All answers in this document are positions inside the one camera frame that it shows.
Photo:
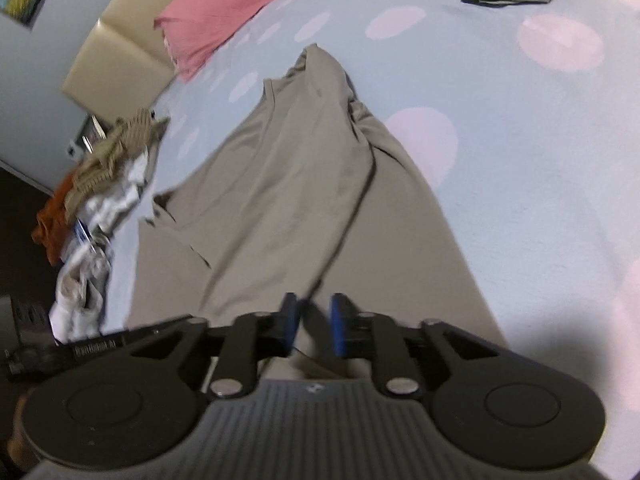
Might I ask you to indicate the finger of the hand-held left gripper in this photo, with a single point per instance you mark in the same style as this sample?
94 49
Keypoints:
110 342

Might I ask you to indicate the cream padded headboard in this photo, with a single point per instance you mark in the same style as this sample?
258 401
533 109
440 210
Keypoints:
115 45

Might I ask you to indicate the pink pillow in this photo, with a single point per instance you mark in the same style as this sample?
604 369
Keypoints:
230 5

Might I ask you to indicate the white textured cloth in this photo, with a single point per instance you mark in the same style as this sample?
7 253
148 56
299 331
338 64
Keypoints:
117 195

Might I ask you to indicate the taupe long-sleeve shirt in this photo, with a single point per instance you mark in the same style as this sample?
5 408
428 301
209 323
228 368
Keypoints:
280 200

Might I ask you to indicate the cream garment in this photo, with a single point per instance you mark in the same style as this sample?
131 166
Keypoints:
80 295

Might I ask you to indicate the olive striped garment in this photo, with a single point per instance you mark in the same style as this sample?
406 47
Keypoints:
115 152

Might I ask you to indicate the orange garment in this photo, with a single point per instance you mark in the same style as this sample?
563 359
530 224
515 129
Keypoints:
52 225

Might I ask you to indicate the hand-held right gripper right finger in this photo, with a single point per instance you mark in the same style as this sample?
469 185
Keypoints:
339 325

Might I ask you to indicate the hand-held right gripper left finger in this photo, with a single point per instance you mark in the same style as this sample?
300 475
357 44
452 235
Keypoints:
290 320

